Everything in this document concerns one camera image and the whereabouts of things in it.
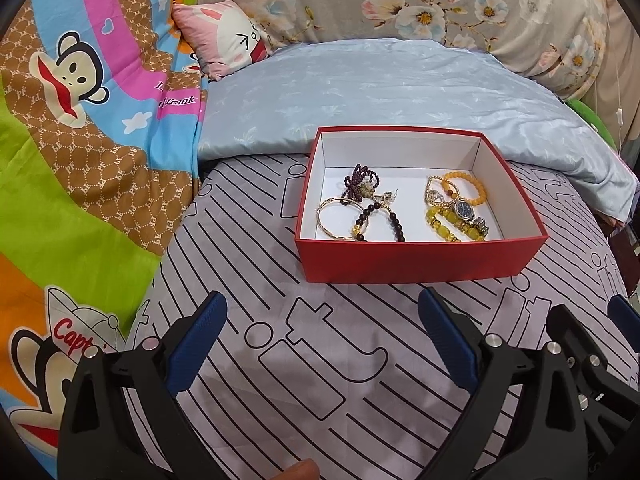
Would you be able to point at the silver wristwatch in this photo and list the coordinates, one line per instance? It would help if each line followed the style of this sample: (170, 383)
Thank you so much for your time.
(462, 209)

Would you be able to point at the pink bunny pillow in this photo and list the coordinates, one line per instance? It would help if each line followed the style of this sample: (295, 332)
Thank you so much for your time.
(220, 35)

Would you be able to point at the beige curtain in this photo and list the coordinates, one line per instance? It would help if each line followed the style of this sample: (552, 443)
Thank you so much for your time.
(612, 60)

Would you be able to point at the thin gold bangle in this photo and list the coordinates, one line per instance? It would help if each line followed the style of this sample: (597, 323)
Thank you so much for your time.
(320, 220)

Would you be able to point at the cartoon monkey blanket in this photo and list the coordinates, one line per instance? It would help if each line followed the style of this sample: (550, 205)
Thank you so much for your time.
(75, 185)

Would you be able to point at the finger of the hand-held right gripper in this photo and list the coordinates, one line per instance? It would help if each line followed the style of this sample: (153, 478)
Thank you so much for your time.
(575, 340)
(629, 315)

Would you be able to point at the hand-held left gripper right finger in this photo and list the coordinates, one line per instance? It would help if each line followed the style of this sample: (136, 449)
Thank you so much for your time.
(450, 345)

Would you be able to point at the red cardboard box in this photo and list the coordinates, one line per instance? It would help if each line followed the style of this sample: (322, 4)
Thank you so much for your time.
(425, 262)

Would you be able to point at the light blue pillow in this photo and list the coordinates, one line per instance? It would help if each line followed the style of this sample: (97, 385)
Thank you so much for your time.
(350, 85)

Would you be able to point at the twisted gold bangle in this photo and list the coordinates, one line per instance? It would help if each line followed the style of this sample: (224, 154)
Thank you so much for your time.
(429, 190)

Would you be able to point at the person's left hand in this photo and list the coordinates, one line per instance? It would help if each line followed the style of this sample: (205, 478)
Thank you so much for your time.
(300, 472)

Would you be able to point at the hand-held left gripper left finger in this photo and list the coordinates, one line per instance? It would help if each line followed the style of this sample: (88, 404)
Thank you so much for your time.
(197, 345)

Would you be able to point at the small gold trinket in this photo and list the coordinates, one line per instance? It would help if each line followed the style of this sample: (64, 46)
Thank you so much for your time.
(385, 200)

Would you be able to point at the green plastic object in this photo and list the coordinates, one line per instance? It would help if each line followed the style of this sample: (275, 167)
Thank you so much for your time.
(595, 120)

